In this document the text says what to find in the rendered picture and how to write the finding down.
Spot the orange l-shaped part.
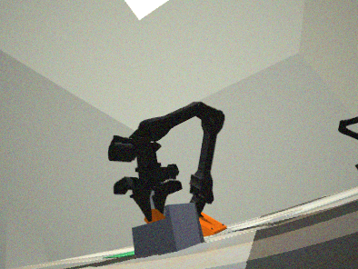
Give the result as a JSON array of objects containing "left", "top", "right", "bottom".
[{"left": 144, "top": 208, "right": 166, "bottom": 224}]

